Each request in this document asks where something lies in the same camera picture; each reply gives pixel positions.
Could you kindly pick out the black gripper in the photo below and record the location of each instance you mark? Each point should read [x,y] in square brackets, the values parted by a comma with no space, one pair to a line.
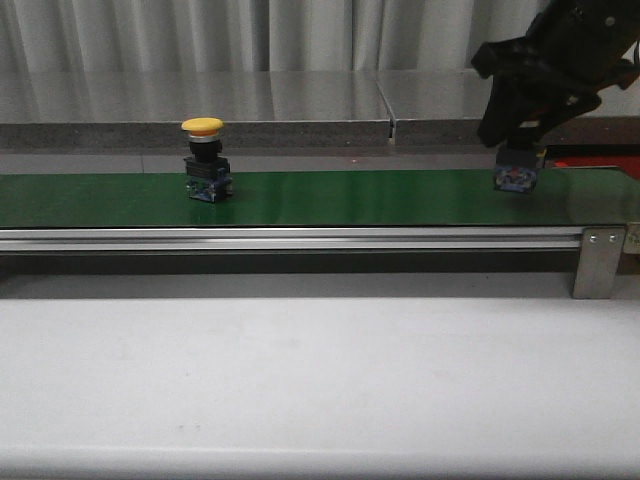
[554,72]

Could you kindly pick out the red mushroom push button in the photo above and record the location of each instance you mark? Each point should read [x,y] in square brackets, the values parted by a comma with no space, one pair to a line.
[519,159]

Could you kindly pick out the yellow mushroom button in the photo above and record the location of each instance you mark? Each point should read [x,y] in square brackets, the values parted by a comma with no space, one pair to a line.
[209,174]

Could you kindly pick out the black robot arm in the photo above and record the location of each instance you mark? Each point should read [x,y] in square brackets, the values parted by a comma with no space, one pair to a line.
[554,73]

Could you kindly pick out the right grey stone slab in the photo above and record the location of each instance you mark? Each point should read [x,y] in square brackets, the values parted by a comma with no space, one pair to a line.
[438,108]

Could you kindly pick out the grey stone slab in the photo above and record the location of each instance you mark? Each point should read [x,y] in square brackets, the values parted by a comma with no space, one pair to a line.
[98,111]
[438,108]

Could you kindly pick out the green conveyor belt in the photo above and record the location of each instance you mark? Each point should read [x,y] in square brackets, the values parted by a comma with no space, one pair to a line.
[562,197]

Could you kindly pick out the red plastic tray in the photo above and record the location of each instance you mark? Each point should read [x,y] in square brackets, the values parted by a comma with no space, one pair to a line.
[628,165]

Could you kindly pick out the steel conveyor end plate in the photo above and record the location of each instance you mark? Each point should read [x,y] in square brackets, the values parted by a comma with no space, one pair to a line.
[632,239]

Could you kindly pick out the left grey stone slab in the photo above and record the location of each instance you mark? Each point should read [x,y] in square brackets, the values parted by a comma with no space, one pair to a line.
[98,111]

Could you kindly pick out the grey pleated curtain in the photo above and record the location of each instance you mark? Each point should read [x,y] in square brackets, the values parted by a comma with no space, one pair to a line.
[203,36]

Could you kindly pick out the steel conveyor support bracket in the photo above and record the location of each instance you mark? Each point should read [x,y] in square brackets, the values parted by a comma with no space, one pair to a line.
[599,257]

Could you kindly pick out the aluminium conveyor side rail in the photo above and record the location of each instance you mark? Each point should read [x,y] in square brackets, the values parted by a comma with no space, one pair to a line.
[286,239]

